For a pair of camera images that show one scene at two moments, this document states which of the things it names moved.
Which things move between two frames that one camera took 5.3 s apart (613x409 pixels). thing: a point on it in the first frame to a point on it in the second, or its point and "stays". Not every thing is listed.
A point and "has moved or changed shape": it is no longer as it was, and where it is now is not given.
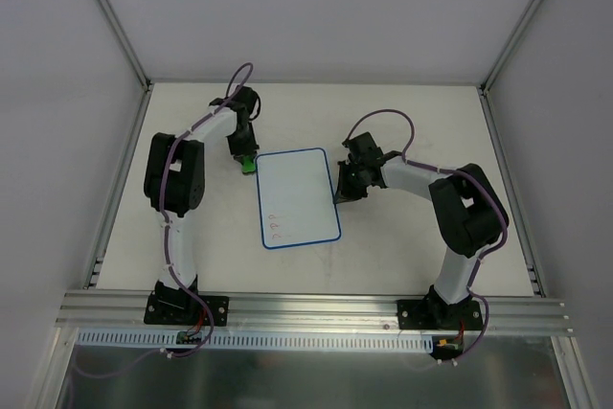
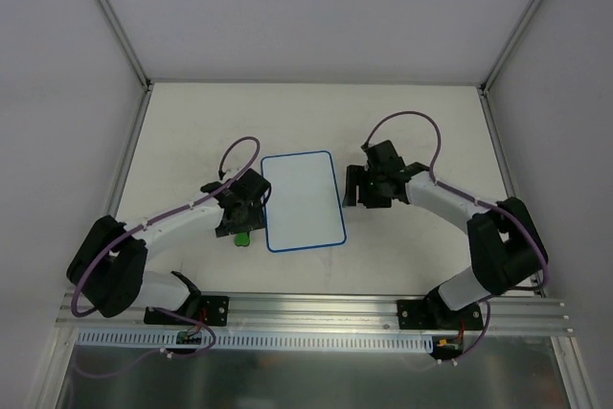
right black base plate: (438, 315) stays
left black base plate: (185, 309) stays
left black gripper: (242, 147) to (240, 225)
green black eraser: (248, 165) has moved or changed shape
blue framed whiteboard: (296, 198) stays
